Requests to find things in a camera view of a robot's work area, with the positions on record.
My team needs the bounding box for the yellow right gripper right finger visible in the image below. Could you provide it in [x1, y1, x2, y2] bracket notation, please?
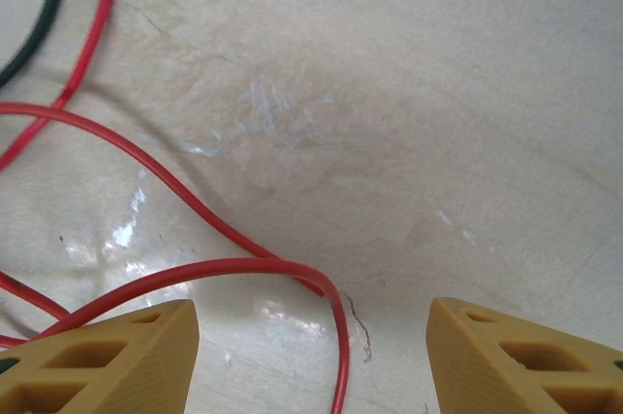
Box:
[426, 296, 623, 414]

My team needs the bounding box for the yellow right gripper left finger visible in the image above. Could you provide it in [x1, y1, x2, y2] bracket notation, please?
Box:
[0, 299, 200, 414]

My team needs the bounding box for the red cable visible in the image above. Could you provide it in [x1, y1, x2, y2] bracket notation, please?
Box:
[0, 257, 351, 414]
[0, 0, 116, 322]
[0, 101, 327, 298]

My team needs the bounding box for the black cable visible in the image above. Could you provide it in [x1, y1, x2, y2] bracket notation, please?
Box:
[0, 0, 75, 90]

